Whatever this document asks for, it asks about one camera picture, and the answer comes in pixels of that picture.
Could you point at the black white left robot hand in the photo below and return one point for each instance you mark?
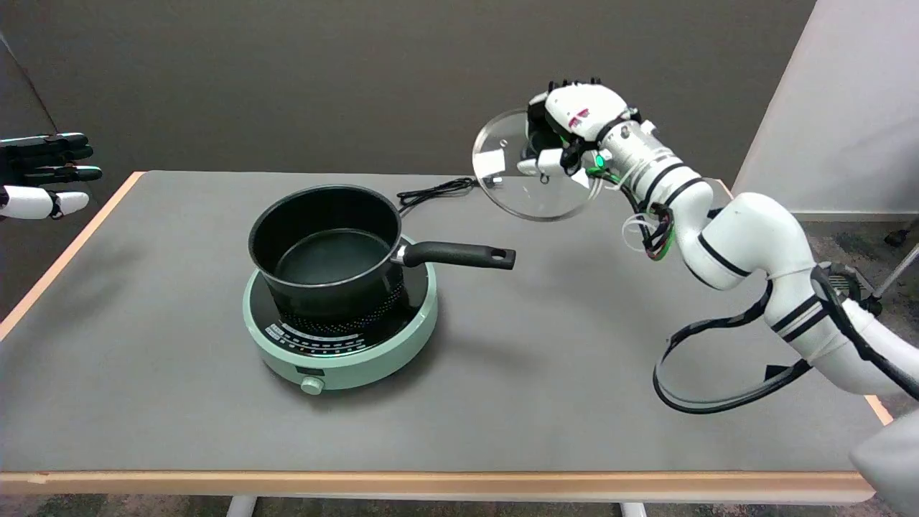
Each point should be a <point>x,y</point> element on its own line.
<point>29,202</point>

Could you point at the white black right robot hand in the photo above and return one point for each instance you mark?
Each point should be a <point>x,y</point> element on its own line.
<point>585,108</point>

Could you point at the glass pot lid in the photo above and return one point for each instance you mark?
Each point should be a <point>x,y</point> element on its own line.
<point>528,197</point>

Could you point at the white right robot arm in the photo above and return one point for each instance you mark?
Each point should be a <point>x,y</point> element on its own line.
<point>747,237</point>

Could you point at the dark chair base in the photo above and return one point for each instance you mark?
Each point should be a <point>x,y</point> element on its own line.
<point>897,235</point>

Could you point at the green induction cooker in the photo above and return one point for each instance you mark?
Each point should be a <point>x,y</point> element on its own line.
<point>359,366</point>

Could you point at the grey metal rod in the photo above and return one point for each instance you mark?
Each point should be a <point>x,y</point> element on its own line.
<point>901,269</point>

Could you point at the white table leg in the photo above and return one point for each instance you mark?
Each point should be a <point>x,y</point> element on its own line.
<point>240,506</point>
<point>633,510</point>

